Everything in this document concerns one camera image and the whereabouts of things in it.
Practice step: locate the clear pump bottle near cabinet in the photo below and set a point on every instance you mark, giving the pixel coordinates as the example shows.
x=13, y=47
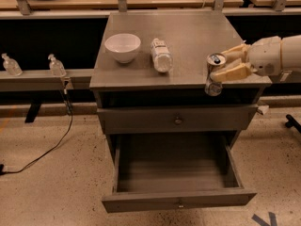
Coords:
x=56, y=66

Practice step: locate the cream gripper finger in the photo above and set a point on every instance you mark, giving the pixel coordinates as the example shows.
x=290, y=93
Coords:
x=236, y=52
x=236, y=70

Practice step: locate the clear pump bottle far left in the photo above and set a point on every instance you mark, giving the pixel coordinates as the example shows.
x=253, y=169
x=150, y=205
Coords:
x=11, y=65

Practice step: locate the open grey lower drawer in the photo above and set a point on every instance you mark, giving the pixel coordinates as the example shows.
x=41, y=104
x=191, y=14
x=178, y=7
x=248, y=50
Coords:
x=167, y=171

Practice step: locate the closed grey upper drawer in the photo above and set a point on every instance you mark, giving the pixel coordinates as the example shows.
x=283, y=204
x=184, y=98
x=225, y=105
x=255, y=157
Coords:
x=169, y=119

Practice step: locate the black chair base leg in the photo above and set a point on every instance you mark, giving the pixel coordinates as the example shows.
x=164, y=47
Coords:
x=292, y=122

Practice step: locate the grey wooden drawer cabinet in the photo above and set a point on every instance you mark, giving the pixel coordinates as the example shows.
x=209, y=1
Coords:
x=190, y=36

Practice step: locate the grey metal shelf rail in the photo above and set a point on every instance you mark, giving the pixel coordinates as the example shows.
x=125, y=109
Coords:
x=43, y=80

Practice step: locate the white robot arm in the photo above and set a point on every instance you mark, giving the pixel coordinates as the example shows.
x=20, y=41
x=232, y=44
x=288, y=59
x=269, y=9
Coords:
x=290, y=58

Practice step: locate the silver redbull can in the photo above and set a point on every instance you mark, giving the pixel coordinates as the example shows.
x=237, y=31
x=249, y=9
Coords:
x=214, y=62

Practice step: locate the white ceramic bowl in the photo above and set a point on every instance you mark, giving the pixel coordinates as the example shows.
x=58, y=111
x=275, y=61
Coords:
x=123, y=47

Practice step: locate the lying clear plastic bottle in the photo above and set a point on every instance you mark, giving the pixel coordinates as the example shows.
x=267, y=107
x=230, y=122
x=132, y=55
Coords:
x=161, y=57

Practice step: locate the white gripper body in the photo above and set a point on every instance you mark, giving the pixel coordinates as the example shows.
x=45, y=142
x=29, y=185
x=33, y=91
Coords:
x=265, y=56

